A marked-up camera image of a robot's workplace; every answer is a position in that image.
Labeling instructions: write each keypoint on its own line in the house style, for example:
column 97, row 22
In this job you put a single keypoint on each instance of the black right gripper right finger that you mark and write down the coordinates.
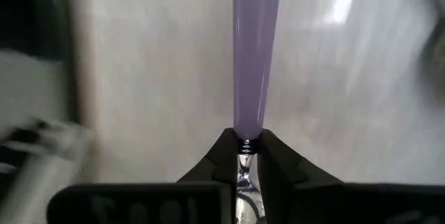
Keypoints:
column 278, row 175

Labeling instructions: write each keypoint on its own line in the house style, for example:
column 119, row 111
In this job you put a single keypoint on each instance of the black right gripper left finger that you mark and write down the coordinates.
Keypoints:
column 222, row 165

